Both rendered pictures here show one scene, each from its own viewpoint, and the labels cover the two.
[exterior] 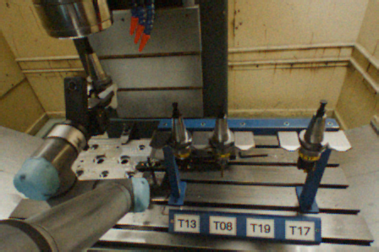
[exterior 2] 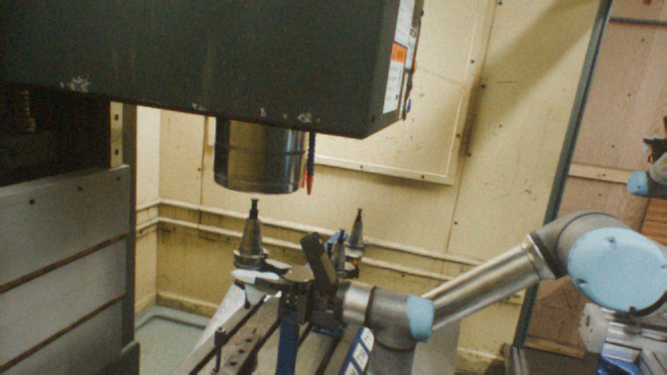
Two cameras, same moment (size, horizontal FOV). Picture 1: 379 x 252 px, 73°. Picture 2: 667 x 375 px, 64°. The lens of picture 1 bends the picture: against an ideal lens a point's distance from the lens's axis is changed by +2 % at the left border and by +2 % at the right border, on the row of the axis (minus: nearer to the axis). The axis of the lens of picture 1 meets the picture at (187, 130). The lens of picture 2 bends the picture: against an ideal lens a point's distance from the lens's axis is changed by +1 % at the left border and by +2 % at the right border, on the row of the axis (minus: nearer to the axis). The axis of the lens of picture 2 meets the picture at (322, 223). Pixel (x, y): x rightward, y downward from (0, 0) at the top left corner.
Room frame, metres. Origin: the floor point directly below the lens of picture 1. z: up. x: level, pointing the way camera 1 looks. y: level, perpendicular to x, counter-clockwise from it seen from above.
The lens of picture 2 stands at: (0.50, 1.12, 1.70)
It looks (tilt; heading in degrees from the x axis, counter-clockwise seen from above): 17 degrees down; 272
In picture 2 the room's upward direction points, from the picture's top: 7 degrees clockwise
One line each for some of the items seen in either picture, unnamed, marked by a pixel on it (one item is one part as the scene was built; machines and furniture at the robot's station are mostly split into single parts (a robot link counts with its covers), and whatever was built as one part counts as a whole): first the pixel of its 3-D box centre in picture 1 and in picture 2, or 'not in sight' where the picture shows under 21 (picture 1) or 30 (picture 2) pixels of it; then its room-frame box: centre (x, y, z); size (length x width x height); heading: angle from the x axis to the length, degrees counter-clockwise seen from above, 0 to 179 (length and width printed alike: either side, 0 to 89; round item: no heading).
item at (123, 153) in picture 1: (112, 163); not in sight; (0.71, 0.30, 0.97); 0.29 x 0.23 x 0.05; 78
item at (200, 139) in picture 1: (200, 139); not in sight; (0.50, -0.03, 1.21); 0.07 x 0.05 x 0.01; 168
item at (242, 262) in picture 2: (100, 80); (250, 258); (0.65, 0.22, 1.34); 0.06 x 0.06 x 0.03
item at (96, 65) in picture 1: (94, 64); (252, 234); (0.65, 0.22, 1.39); 0.04 x 0.04 x 0.07
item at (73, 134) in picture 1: (68, 141); (357, 303); (0.45, 0.27, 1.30); 0.08 x 0.05 x 0.08; 77
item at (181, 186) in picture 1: (172, 166); (286, 358); (0.58, 0.06, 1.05); 0.10 x 0.05 x 0.30; 168
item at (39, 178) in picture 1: (47, 169); (400, 315); (0.37, 0.29, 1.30); 0.11 x 0.08 x 0.09; 167
